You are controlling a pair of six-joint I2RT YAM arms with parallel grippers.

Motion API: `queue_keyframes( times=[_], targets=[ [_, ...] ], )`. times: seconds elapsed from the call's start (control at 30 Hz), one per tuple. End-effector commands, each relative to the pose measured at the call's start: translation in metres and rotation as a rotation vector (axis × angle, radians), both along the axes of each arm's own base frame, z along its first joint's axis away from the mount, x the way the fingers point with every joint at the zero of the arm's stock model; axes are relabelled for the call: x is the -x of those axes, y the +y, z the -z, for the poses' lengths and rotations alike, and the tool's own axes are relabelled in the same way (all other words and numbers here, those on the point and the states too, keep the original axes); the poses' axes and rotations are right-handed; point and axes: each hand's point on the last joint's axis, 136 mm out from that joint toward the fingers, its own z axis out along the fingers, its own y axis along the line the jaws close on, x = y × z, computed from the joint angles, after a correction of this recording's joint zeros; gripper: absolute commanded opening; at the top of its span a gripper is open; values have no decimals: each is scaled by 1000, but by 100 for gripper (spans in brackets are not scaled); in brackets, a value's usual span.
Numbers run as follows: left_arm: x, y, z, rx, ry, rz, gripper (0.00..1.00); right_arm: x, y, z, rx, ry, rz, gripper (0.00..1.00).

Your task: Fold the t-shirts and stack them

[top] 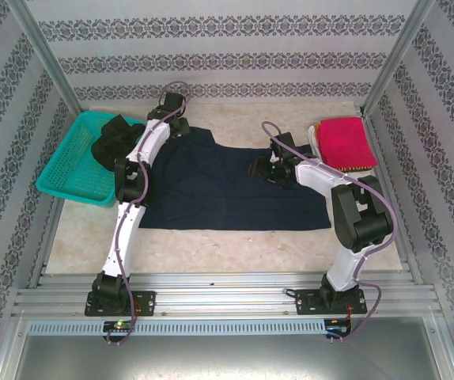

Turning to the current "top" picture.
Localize navy blue t-shirt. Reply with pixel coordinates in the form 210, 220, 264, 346
138, 125, 331, 231

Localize folded white t-shirt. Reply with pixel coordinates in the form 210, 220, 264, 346
305, 123, 325, 164

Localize folded pink t-shirt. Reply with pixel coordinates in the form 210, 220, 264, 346
316, 116, 380, 167

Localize folded black yellow-print t-shirt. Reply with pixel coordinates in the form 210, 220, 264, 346
331, 164, 374, 175

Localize teal plastic basket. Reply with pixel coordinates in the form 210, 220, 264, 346
36, 110, 147, 207

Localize right circuit board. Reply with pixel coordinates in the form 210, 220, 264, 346
325, 318, 353, 332

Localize circuit board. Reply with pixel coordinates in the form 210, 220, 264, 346
325, 318, 353, 332
103, 320, 138, 333

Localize steel sheet shelf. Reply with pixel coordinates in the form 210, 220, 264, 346
0, 316, 454, 380

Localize left circuit board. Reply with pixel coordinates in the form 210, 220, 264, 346
103, 320, 138, 333

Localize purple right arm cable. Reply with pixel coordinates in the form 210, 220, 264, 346
261, 120, 400, 344

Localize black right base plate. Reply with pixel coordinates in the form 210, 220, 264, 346
294, 287, 369, 317

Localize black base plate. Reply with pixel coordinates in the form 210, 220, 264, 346
84, 291, 157, 317
294, 287, 369, 317

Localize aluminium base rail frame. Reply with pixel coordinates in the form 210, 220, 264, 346
11, 271, 441, 320

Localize aluminium corner post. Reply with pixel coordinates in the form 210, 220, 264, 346
5, 0, 88, 116
359, 0, 436, 116

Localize slotted grey cable duct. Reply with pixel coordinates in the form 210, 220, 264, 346
27, 319, 327, 336

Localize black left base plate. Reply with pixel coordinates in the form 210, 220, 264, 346
84, 291, 157, 317

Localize aluminium side rail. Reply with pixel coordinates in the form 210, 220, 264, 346
27, 196, 66, 290

